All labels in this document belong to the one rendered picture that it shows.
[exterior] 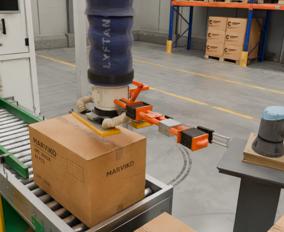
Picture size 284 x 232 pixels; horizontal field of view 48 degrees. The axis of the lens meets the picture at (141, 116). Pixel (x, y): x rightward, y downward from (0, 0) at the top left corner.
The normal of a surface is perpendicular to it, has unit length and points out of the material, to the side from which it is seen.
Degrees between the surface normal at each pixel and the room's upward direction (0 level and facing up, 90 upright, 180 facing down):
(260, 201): 90
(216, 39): 93
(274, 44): 90
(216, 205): 0
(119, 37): 68
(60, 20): 90
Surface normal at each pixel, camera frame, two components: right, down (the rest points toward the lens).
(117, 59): 0.37, 0.06
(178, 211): 0.03, -0.94
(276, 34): -0.72, 0.22
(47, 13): 0.69, 0.27
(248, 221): -0.44, 0.30
